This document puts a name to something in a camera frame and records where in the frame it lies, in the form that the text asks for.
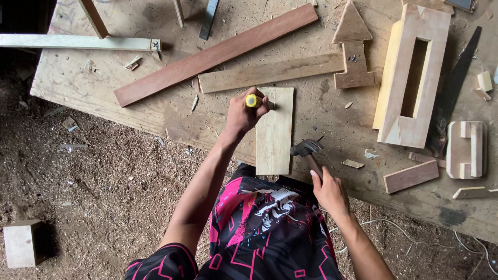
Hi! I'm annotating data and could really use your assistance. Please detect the person's right hand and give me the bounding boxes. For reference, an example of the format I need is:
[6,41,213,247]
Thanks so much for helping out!
[310,166,351,219]

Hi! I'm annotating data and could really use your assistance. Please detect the person's left hand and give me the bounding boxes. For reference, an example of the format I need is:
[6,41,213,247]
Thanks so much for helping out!
[224,86,271,137]

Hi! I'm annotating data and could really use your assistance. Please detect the yellow handled chisel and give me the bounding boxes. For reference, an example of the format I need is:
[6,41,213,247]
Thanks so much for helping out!
[245,94,275,110]

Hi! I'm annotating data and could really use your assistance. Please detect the claw hammer with wooden handle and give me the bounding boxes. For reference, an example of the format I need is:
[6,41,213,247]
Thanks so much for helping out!
[290,139,326,182]

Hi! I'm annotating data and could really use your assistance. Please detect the pale wooden board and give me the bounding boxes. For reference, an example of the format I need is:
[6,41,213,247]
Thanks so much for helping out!
[255,87,295,176]

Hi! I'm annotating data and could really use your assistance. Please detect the brown wooden plank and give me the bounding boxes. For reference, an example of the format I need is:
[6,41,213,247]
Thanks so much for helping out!
[198,52,345,94]

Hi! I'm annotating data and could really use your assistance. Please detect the long reddish wooden plank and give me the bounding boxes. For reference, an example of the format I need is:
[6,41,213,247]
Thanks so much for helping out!
[114,3,319,108]

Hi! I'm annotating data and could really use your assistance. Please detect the stepped wooden piece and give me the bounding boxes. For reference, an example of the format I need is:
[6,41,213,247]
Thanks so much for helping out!
[334,40,377,90]

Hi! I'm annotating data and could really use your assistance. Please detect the dark metal bar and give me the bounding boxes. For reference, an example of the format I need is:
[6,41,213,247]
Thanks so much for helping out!
[199,0,220,41]

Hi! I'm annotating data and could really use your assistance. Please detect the triangular wooden piece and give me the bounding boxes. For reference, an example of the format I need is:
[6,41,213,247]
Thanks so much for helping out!
[331,0,373,44]

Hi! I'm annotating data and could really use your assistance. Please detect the black and pink printed shirt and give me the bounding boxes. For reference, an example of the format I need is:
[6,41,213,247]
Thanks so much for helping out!
[124,163,345,280]

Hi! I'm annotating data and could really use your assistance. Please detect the thin pale wooden slat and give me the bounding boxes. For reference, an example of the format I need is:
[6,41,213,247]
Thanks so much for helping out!
[173,0,185,28]

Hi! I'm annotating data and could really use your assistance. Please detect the small splintered wood scrap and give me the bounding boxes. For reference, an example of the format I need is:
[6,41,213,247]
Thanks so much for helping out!
[124,55,143,72]

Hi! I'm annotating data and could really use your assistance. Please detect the short reddish wooden piece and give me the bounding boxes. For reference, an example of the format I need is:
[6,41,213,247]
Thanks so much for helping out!
[383,160,440,194]

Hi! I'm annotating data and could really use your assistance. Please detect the thin reddish wooden strip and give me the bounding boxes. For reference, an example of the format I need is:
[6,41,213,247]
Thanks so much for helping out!
[408,152,447,169]

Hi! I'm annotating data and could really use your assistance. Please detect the dark handsaw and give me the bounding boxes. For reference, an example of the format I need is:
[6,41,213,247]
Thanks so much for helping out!
[426,26,483,158]

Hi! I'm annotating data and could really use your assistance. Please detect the brown wooden slat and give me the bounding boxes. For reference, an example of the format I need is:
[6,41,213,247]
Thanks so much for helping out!
[78,0,110,39]

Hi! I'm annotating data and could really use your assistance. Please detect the white painted wooden batten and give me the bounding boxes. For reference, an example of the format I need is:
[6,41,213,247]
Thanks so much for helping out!
[0,34,161,52]

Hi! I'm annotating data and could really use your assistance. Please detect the small pale wooden blocks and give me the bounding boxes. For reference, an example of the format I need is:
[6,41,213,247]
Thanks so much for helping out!
[473,71,493,101]

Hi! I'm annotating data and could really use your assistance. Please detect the pale wooden wedge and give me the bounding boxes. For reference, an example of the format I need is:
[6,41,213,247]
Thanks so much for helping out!
[452,187,498,200]

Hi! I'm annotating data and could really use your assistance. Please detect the grey framed object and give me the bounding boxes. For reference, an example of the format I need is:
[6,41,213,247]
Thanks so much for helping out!
[444,0,476,13]

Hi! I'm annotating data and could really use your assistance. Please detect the pale wooden block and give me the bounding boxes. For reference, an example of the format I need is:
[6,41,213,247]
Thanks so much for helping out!
[3,220,48,269]

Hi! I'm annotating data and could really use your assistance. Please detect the wooden box frame with slot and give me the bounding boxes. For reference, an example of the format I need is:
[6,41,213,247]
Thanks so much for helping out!
[372,4,452,149]

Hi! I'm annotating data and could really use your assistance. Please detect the white cable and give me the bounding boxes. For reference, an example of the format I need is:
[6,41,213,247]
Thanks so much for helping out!
[320,208,498,277]

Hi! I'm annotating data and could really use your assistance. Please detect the small pale wooden frame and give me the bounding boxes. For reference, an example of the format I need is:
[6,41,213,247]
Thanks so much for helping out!
[446,121,488,179]

